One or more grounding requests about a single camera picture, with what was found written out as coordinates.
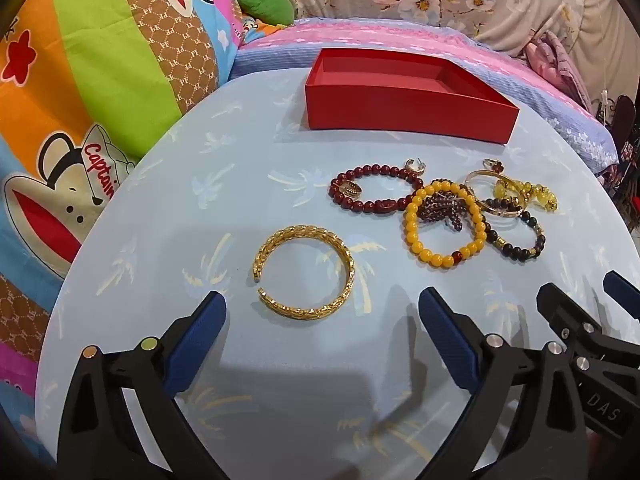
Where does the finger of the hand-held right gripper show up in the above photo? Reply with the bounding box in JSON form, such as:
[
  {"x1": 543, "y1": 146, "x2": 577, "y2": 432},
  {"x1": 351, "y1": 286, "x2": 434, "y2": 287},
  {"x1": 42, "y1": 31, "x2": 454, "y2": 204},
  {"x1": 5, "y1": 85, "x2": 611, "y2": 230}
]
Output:
[
  {"x1": 536, "y1": 282, "x2": 609, "y2": 363},
  {"x1": 603, "y1": 270, "x2": 640, "y2": 348}
]

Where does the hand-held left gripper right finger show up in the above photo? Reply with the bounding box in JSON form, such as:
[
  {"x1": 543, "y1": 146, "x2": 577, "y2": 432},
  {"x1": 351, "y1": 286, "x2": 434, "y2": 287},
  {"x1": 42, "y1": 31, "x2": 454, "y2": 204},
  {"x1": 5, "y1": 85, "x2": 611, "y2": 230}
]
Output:
[{"x1": 418, "y1": 287, "x2": 592, "y2": 480}]

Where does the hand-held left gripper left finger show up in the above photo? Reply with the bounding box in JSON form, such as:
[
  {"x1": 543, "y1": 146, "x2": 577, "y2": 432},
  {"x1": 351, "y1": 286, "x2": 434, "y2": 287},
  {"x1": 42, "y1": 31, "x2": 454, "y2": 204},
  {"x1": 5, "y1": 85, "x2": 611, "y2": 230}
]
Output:
[{"x1": 56, "y1": 290, "x2": 227, "y2": 480}]

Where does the black bead bracelet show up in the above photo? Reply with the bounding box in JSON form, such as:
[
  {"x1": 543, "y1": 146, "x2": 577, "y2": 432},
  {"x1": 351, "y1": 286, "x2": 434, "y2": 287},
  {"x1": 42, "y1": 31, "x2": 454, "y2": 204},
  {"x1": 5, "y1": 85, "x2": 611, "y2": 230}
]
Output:
[{"x1": 480, "y1": 200, "x2": 547, "y2": 261}]

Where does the clear yellow stone bracelet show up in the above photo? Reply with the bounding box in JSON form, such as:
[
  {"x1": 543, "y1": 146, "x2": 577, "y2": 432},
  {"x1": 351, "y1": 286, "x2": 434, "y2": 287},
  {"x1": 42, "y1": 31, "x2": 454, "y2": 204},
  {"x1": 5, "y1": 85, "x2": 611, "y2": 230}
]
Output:
[{"x1": 492, "y1": 179, "x2": 560, "y2": 213}]

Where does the rose gold bangle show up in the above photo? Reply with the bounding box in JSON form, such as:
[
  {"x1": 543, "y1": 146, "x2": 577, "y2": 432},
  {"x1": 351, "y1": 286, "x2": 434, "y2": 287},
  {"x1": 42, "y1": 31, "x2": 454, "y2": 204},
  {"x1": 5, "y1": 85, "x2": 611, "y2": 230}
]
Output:
[{"x1": 465, "y1": 170, "x2": 527, "y2": 217}]

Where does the yellow bead bracelet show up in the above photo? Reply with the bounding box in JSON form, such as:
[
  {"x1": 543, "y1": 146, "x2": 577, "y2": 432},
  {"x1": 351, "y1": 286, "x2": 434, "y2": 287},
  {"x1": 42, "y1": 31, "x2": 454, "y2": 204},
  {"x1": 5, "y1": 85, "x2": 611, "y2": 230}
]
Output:
[{"x1": 404, "y1": 182, "x2": 487, "y2": 267}]

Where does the gold woven cuff bangle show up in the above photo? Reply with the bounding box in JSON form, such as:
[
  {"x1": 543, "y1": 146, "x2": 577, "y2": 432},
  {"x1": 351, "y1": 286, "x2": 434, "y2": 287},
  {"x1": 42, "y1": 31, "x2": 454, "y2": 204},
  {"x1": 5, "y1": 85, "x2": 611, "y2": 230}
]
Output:
[{"x1": 253, "y1": 225, "x2": 354, "y2": 317}]

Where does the dark garnet small-bead bracelet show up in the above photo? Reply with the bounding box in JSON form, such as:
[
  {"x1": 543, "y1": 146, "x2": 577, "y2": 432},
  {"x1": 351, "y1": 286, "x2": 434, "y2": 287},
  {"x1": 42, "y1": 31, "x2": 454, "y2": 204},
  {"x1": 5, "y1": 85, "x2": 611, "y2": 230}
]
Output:
[{"x1": 419, "y1": 178, "x2": 473, "y2": 231}]

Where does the dark red bead bracelet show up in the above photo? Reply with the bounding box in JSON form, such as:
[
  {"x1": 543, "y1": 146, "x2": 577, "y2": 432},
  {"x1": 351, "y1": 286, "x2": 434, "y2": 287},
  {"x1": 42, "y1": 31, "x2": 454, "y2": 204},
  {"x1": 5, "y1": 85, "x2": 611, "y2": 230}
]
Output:
[{"x1": 328, "y1": 162, "x2": 426, "y2": 218}]

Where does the red cardboard box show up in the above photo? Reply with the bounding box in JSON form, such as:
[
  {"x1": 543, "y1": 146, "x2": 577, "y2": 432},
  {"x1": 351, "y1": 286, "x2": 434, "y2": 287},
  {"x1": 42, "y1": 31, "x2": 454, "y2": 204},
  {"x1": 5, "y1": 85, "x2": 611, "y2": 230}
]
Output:
[{"x1": 305, "y1": 49, "x2": 521, "y2": 145}]

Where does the light blue palm-print tablecloth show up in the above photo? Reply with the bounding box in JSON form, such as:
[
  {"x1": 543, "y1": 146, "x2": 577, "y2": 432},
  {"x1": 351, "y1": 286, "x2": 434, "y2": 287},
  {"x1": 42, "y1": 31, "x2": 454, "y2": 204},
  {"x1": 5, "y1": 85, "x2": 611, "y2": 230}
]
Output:
[{"x1": 35, "y1": 67, "x2": 640, "y2": 480}]

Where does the dark wooden furniture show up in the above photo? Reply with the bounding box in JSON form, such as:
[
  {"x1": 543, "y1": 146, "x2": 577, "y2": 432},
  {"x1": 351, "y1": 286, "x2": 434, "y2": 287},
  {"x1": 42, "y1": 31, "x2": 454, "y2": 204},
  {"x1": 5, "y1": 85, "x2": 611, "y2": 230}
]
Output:
[{"x1": 611, "y1": 94, "x2": 640, "y2": 233}]

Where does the pink purple folded cloth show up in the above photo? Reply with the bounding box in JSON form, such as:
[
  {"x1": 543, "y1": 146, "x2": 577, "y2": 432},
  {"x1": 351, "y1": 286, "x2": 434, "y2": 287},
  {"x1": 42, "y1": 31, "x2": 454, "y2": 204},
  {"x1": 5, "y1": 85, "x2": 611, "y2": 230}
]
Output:
[{"x1": 525, "y1": 30, "x2": 601, "y2": 116}]

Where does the cartoon monkey blanket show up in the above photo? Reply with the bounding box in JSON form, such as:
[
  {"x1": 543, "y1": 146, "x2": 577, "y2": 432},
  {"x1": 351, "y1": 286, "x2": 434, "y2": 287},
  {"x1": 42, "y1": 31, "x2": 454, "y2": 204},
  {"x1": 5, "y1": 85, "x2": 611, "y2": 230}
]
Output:
[{"x1": 0, "y1": 0, "x2": 246, "y2": 461}]

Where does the pink blue floral pillow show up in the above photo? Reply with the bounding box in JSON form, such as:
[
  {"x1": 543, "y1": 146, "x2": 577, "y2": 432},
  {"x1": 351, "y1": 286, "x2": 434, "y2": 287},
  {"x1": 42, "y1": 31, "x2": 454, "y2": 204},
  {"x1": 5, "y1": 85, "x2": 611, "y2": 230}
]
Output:
[{"x1": 227, "y1": 17, "x2": 621, "y2": 176}]

